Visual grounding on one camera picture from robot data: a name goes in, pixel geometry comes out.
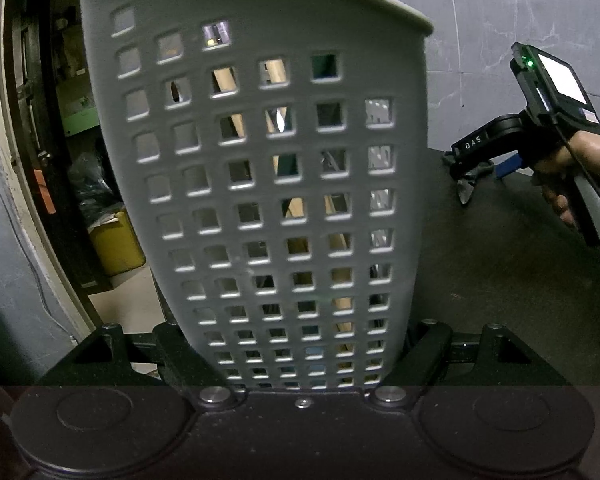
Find white perforated utensil basket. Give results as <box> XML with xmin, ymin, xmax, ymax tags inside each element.
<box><xmin>80</xmin><ymin>0</ymin><xmax>434</xmax><ymax>390</ymax></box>

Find green handled scissors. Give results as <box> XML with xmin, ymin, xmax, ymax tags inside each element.
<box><xmin>442</xmin><ymin>151</ymin><xmax>495</xmax><ymax>206</ymax></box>

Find person right hand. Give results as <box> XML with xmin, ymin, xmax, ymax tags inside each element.
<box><xmin>533</xmin><ymin>130</ymin><xmax>600</xmax><ymax>229</ymax></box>

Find yellow container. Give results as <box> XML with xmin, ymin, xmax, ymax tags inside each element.
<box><xmin>88</xmin><ymin>208</ymin><xmax>146</xmax><ymax>276</ymax></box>

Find green box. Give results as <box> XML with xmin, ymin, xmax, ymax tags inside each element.
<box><xmin>62</xmin><ymin>106</ymin><xmax>99</xmax><ymax>136</ymax></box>

